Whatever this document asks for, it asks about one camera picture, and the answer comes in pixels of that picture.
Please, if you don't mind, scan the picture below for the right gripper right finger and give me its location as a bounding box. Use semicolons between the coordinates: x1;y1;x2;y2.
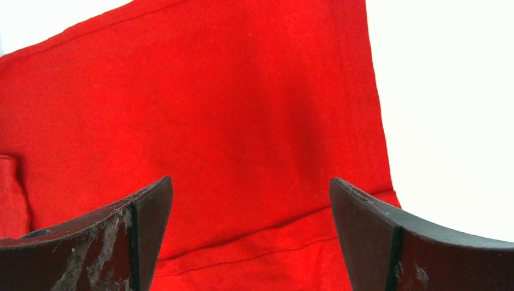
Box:
330;178;513;290

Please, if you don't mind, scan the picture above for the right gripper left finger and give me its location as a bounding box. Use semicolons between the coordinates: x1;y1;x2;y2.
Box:
1;176;173;290

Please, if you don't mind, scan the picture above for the red t shirt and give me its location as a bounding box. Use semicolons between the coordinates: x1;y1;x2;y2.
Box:
1;1;398;290

